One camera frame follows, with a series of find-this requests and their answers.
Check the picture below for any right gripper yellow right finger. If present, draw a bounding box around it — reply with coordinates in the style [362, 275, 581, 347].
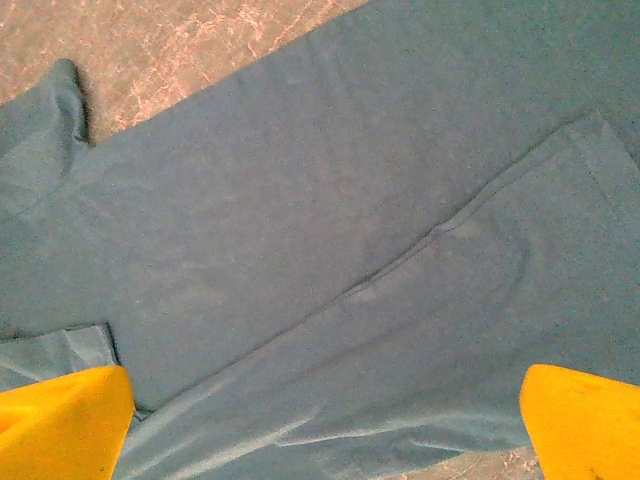
[518, 363, 640, 480]

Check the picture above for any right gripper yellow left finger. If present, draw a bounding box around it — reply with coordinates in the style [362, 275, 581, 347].
[0, 365, 136, 480]

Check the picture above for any blue t-shirt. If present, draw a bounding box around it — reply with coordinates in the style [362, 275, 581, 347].
[0, 0, 640, 480]

